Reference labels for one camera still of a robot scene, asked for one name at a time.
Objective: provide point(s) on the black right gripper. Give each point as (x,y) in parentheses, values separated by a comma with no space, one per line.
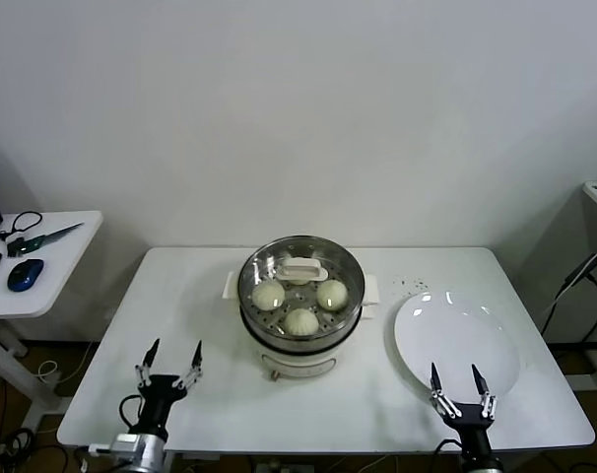
(473,428)

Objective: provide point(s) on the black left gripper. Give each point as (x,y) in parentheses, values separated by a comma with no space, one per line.
(155,399)

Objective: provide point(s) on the white steamed baozi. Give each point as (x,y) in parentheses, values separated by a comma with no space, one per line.
(268,295)
(332,294)
(298,282)
(301,321)

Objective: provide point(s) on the round glass pot lid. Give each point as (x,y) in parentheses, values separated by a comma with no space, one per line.
(301,270)

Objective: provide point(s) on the large white plate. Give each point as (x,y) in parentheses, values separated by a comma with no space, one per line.
(456,340)

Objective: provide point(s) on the scattered dark crumbs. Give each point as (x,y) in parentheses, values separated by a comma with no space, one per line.
(419,282)

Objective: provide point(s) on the white electric cooker pot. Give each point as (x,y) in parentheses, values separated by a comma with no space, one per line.
(298,362)

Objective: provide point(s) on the white side table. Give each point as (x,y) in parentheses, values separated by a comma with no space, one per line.
(67,266)

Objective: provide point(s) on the blue computer mouse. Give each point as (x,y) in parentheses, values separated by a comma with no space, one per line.
(25,275)

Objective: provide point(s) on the green and black tool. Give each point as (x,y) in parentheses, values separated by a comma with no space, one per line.
(32,242)

